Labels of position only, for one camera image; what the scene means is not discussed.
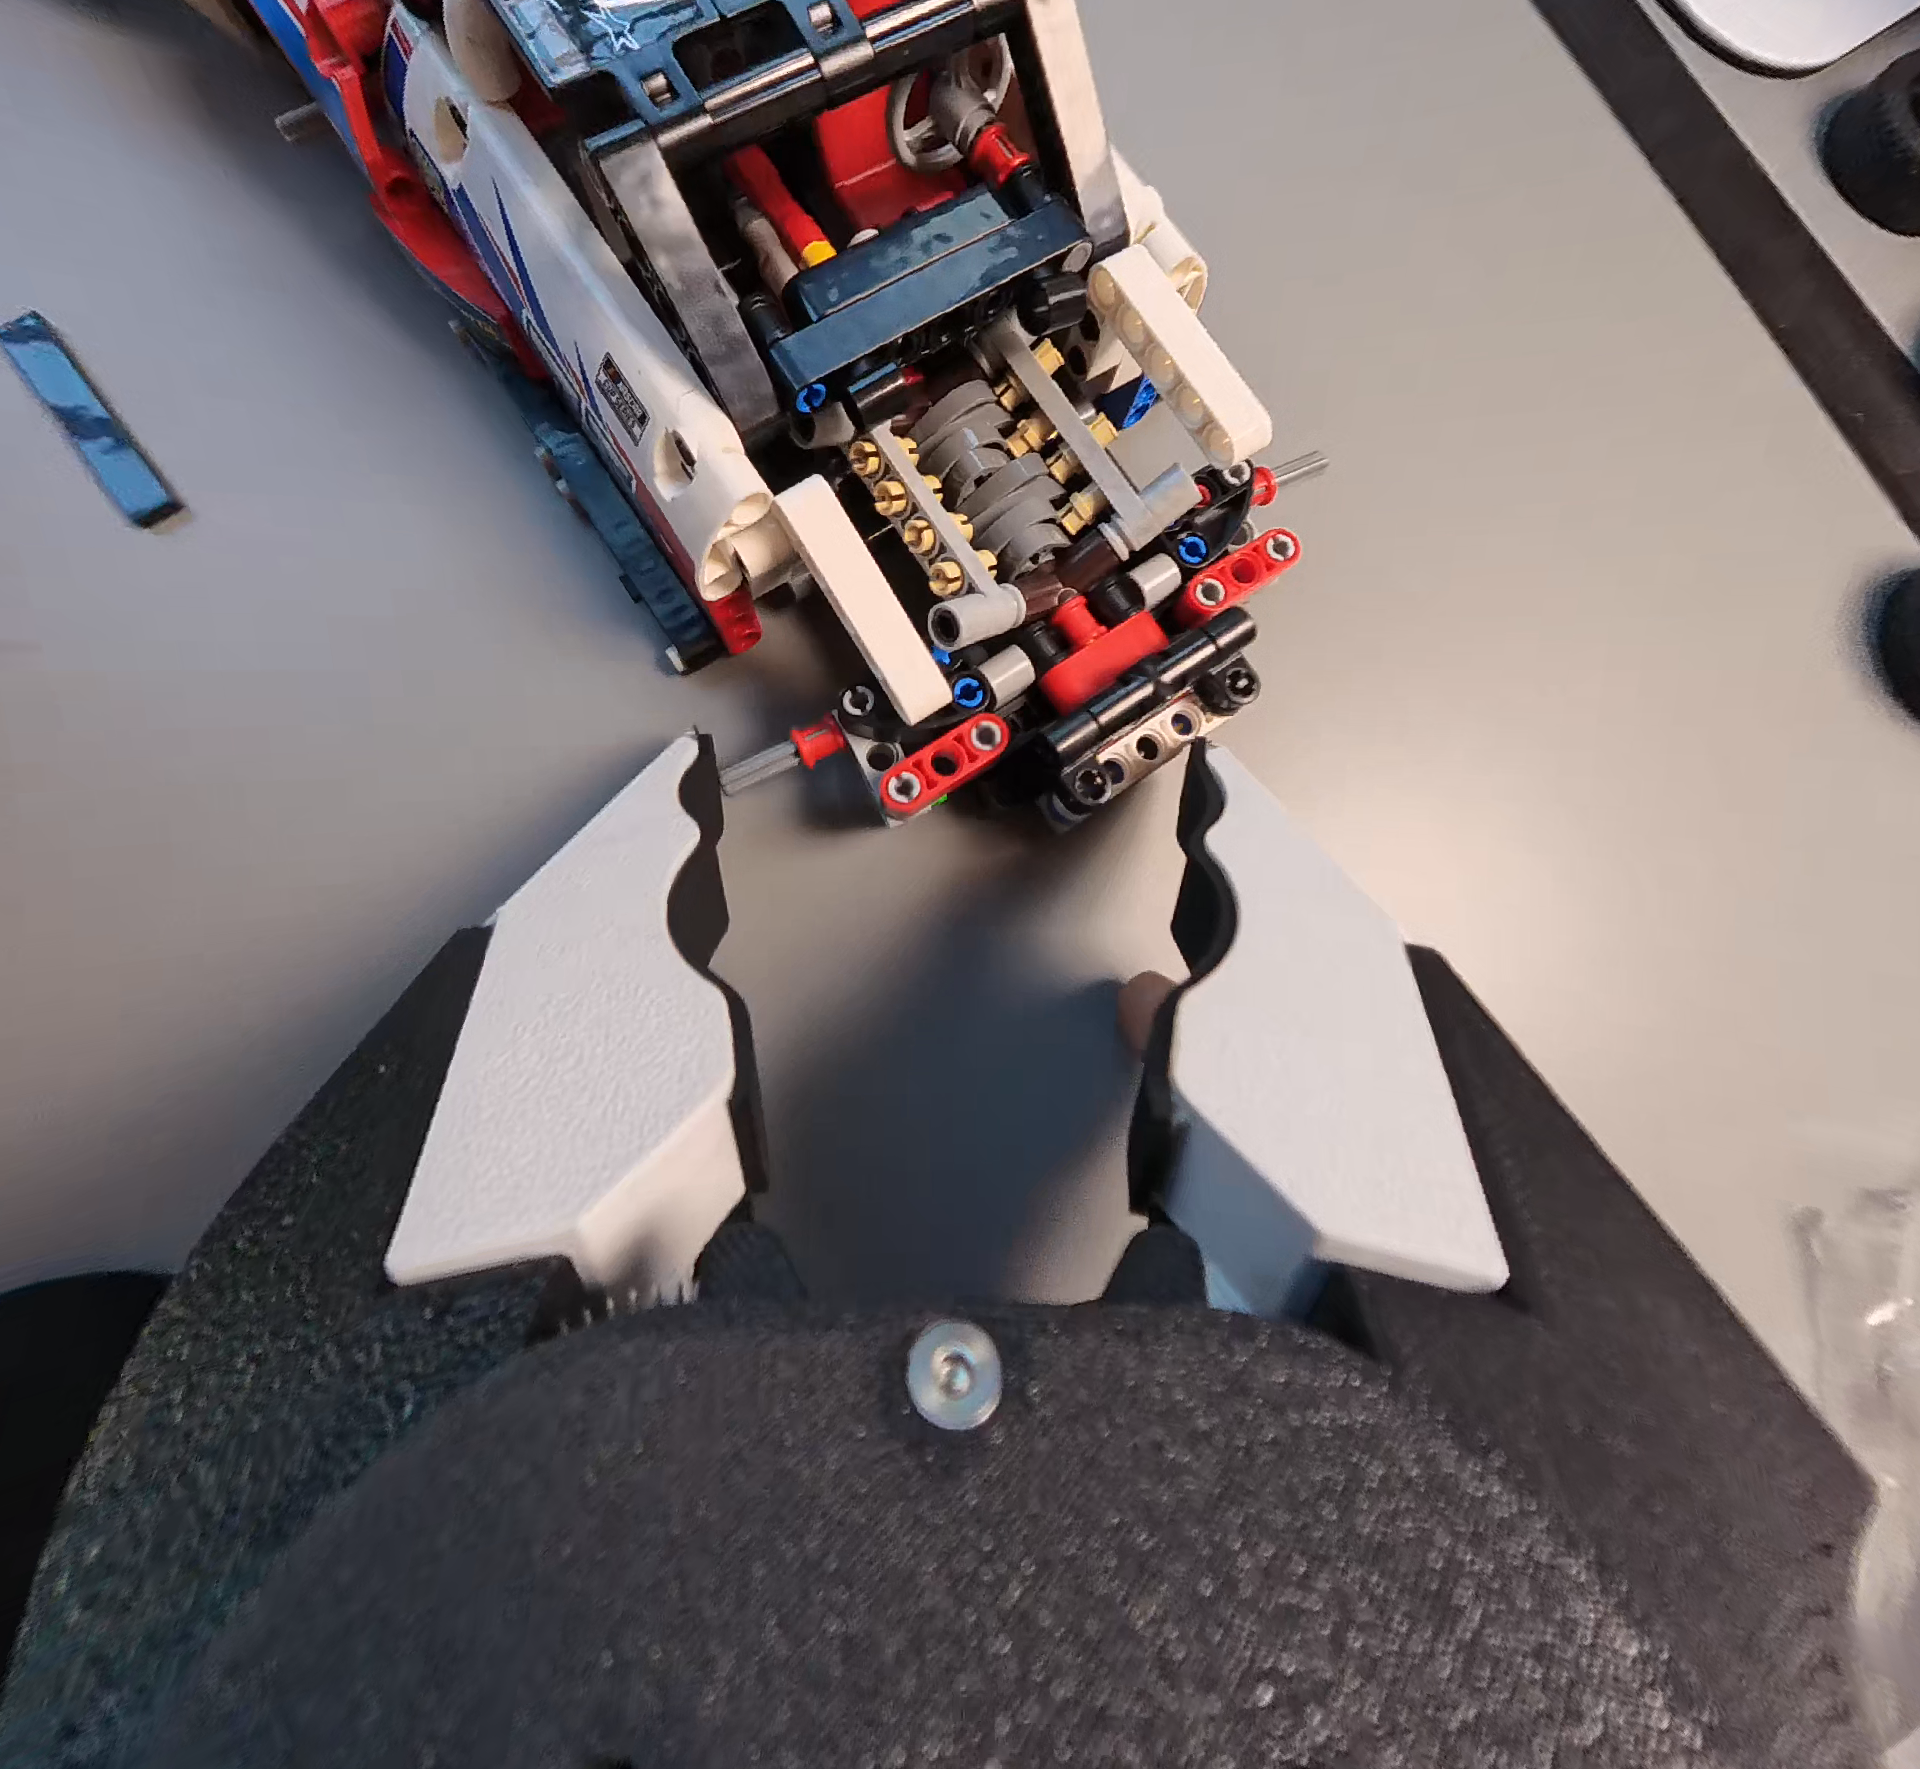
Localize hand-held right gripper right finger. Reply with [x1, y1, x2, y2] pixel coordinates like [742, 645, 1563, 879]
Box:
[1130, 738, 1512, 1319]

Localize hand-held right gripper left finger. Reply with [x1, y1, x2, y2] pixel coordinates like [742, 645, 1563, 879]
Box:
[381, 732, 775, 1307]

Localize lego race car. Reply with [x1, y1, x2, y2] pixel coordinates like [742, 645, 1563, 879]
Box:
[142, 0, 1332, 837]

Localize black lego tire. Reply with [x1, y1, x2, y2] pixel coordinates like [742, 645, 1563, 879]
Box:
[1813, 73, 1920, 239]
[1848, 569, 1920, 722]

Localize crumpled clear plastic bags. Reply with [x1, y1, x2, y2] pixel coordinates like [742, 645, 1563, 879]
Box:
[1784, 1190, 1920, 1713]

